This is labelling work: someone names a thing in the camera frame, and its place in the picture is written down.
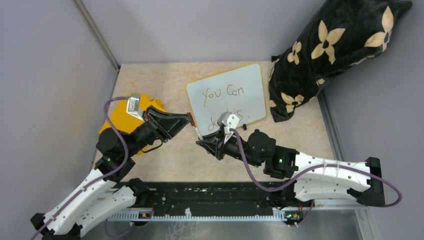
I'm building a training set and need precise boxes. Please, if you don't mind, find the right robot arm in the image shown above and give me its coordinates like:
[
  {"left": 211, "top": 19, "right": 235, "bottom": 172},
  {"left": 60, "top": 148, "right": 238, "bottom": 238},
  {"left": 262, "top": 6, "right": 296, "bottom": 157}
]
[{"left": 196, "top": 129, "right": 386, "bottom": 207}]

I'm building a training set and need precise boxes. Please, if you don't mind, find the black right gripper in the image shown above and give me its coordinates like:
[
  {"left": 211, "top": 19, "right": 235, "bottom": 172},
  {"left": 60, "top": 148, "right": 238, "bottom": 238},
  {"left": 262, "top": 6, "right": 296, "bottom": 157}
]
[{"left": 197, "top": 127, "right": 262, "bottom": 168}]

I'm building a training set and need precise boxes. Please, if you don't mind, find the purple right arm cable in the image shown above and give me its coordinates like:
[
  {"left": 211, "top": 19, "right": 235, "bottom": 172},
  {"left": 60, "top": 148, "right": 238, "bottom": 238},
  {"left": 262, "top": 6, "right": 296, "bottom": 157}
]
[{"left": 230, "top": 128, "right": 403, "bottom": 228}]

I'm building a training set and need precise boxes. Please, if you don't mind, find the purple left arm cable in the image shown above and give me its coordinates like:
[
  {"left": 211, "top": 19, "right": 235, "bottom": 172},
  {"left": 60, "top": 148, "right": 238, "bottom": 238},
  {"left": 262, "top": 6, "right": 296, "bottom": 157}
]
[{"left": 29, "top": 96, "right": 129, "bottom": 240}]

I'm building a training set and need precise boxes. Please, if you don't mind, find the yellow framed whiteboard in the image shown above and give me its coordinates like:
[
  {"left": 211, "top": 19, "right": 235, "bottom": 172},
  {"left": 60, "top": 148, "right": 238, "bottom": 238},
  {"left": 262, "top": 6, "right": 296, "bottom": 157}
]
[{"left": 185, "top": 62, "right": 267, "bottom": 136}]

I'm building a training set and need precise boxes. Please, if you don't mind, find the black floral pillow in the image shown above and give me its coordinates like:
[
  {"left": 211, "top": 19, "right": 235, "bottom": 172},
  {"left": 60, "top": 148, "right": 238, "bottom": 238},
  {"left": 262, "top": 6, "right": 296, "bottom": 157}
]
[{"left": 268, "top": 0, "right": 413, "bottom": 123}]

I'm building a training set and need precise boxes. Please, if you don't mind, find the brown marker cap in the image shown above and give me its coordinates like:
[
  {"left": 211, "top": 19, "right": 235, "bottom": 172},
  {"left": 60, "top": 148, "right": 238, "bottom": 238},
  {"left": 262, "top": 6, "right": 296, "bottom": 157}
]
[{"left": 187, "top": 112, "right": 196, "bottom": 127}]

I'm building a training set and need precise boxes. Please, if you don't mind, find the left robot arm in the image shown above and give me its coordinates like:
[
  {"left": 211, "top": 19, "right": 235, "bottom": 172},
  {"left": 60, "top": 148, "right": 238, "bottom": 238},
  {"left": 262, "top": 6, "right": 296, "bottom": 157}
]
[{"left": 30, "top": 106, "right": 192, "bottom": 240}]

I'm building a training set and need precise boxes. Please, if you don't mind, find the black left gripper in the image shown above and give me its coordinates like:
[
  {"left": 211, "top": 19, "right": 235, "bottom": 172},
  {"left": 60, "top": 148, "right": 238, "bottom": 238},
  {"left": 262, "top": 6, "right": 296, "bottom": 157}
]
[{"left": 124, "top": 104, "right": 193, "bottom": 157}]

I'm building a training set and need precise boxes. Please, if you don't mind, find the yellow cloth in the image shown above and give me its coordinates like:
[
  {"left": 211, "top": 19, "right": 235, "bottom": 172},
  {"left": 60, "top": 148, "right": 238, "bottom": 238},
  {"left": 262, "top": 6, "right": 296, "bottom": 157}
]
[{"left": 96, "top": 99, "right": 163, "bottom": 157}]

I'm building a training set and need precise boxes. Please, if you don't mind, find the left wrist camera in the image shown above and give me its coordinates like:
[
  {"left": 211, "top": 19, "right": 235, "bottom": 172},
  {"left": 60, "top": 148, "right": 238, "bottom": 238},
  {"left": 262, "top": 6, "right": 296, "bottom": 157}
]
[{"left": 126, "top": 93, "right": 145, "bottom": 122}]

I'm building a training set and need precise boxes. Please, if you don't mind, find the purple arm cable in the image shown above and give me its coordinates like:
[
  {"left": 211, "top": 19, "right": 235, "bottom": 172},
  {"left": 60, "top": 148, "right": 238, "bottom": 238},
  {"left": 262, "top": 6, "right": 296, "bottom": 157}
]
[
  {"left": 230, "top": 128, "right": 403, "bottom": 228},
  {"left": 29, "top": 96, "right": 129, "bottom": 240}
]

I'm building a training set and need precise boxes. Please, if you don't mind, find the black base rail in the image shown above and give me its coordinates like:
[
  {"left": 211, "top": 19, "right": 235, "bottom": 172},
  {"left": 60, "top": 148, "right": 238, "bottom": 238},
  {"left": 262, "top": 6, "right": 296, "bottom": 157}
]
[{"left": 105, "top": 180, "right": 319, "bottom": 226}]

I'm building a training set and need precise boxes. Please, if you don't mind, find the aluminium corner post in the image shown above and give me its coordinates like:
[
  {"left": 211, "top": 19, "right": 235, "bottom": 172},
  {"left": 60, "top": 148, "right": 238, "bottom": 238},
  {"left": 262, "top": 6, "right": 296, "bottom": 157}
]
[{"left": 72, "top": 0, "right": 121, "bottom": 72}]

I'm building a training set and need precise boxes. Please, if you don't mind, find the white marker pen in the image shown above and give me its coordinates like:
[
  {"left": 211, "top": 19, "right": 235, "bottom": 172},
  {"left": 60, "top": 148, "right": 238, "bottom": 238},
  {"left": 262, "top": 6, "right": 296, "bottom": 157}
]
[{"left": 194, "top": 126, "right": 204, "bottom": 140}]

